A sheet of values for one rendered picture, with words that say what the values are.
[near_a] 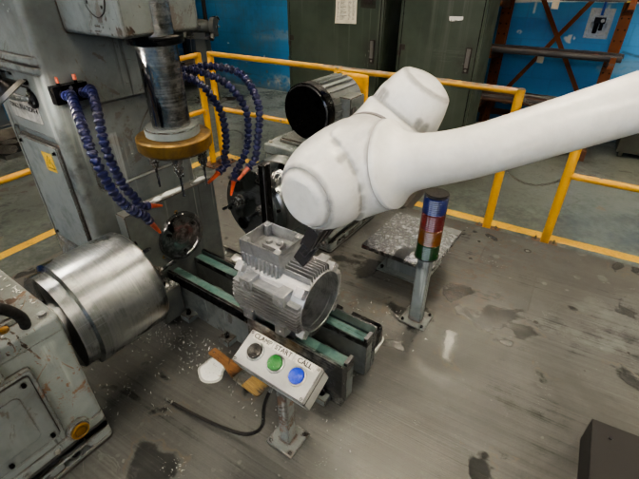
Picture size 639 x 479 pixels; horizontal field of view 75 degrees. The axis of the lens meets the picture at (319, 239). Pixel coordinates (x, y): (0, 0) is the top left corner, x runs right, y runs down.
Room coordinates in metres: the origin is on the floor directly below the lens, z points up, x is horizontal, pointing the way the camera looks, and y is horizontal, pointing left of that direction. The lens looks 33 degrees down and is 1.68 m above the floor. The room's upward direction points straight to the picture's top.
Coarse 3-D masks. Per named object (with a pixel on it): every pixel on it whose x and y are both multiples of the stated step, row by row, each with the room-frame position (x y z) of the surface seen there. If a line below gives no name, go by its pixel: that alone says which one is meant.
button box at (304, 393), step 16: (256, 336) 0.58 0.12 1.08; (240, 352) 0.56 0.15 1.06; (272, 352) 0.54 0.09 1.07; (288, 352) 0.54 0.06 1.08; (256, 368) 0.52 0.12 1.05; (288, 368) 0.51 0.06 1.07; (304, 368) 0.51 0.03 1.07; (320, 368) 0.50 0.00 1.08; (272, 384) 0.49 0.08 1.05; (288, 384) 0.48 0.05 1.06; (304, 384) 0.48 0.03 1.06; (320, 384) 0.49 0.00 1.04; (304, 400) 0.45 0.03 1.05
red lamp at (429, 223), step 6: (426, 216) 0.90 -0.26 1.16; (444, 216) 0.90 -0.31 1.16; (420, 222) 0.92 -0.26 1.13; (426, 222) 0.90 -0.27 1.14; (432, 222) 0.89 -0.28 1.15; (438, 222) 0.89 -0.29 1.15; (444, 222) 0.91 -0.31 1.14; (426, 228) 0.89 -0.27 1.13; (432, 228) 0.89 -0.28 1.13; (438, 228) 0.89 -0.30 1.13
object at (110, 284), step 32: (64, 256) 0.73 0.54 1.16; (96, 256) 0.73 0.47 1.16; (128, 256) 0.75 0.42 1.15; (32, 288) 0.68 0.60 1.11; (64, 288) 0.65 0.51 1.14; (96, 288) 0.66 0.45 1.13; (128, 288) 0.69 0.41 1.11; (160, 288) 0.73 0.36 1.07; (64, 320) 0.62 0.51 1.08; (96, 320) 0.61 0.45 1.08; (128, 320) 0.66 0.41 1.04; (160, 320) 0.73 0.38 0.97; (96, 352) 0.60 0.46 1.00
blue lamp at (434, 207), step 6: (426, 198) 0.91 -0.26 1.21; (426, 204) 0.90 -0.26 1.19; (432, 204) 0.89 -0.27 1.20; (438, 204) 0.89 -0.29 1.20; (444, 204) 0.89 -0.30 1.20; (426, 210) 0.90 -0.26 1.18; (432, 210) 0.89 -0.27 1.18; (438, 210) 0.89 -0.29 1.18; (444, 210) 0.89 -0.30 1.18; (432, 216) 0.89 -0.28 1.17; (438, 216) 0.89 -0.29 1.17
